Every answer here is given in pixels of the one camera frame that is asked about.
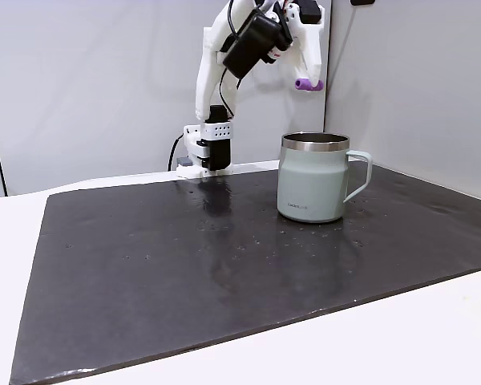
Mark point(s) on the black wall-mounted object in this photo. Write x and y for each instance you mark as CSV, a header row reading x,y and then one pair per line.
x,y
362,2

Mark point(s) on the sage green steel-rimmed mug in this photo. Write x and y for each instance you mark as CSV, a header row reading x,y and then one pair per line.
x,y
310,184

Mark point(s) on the black table mat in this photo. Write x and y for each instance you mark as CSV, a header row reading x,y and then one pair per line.
x,y
184,272

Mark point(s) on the black oval camera box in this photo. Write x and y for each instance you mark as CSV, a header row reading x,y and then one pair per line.
x,y
252,44

